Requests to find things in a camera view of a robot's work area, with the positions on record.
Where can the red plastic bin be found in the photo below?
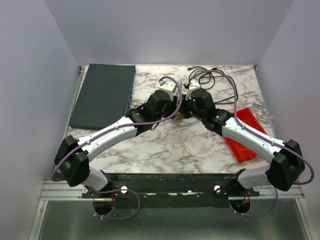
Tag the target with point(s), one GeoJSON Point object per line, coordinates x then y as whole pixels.
{"type": "Point", "coordinates": [243, 134]}

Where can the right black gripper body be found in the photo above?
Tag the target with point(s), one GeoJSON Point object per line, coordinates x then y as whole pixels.
{"type": "Point", "coordinates": [186, 109]}

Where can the dark grey network switch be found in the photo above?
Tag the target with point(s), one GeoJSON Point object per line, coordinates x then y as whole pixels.
{"type": "Point", "coordinates": [104, 96]}

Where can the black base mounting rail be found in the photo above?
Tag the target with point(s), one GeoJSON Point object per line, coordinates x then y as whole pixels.
{"type": "Point", "coordinates": [175, 190]}

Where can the aluminium frame rail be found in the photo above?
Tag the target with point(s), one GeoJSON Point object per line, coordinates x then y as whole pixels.
{"type": "Point", "coordinates": [60, 191]}

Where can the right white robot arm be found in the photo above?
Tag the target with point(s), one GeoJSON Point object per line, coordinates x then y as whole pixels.
{"type": "Point", "coordinates": [283, 158]}

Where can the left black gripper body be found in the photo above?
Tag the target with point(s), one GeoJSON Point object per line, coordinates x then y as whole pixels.
{"type": "Point", "coordinates": [176, 106]}

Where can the grey cable spool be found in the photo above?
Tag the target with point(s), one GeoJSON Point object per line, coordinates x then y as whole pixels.
{"type": "Point", "coordinates": [179, 93]}

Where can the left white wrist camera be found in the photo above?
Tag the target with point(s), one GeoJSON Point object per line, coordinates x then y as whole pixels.
{"type": "Point", "coordinates": [168, 86]}

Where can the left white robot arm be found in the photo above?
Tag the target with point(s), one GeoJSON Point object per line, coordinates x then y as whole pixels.
{"type": "Point", "coordinates": [73, 158]}

